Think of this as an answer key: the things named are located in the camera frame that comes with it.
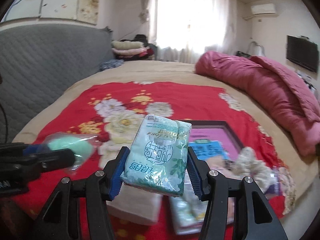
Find green tissue pack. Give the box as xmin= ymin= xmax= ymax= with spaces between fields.
xmin=120 ymin=114 xmax=192 ymax=197
xmin=169 ymin=197 xmax=207 ymax=235

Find grey quilted headboard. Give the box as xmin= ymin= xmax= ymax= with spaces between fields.
xmin=1 ymin=24 xmax=114 ymax=142

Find white rolled towel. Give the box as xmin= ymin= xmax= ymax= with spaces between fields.
xmin=106 ymin=184 xmax=163 ymax=226

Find red floral blanket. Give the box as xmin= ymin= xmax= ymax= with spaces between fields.
xmin=11 ymin=82 xmax=288 ymax=239

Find wall mounted black television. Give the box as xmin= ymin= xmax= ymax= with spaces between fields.
xmin=286 ymin=36 xmax=319 ymax=73

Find floral cream scrunchie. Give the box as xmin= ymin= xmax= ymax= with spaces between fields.
xmin=232 ymin=147 xmax=274 ymax=193

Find wall painting panels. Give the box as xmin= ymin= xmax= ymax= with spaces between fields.
xmin=1 ymin=0 xmax=99 ymax=25

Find white window curtain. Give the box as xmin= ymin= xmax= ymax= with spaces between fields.
xmin=144 ymin=0 xmax=237 ymax=63

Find green sponge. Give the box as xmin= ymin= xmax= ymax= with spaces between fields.
xmin=37 ymin=132 xmax=102 ymax=174

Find green tissue pack in tray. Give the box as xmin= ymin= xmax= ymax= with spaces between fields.
xmin=169 ymin=197 xmax=207 ymax=235

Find white air conditioner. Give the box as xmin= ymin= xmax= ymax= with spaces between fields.
xmin=251 ymin=3 xmax=277 ymax=15

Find pink rolled quilt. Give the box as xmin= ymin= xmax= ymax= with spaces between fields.
xmin=195 ymin=51 xmax=319 ymax=157

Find blue patterned cloth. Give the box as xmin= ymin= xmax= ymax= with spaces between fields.
xmin=99 ymin=59 xmax=124 ymax=72

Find stack of folded blankets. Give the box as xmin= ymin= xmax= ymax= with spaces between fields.
xmin=111 ymin=40 xmax=157 ymax=61

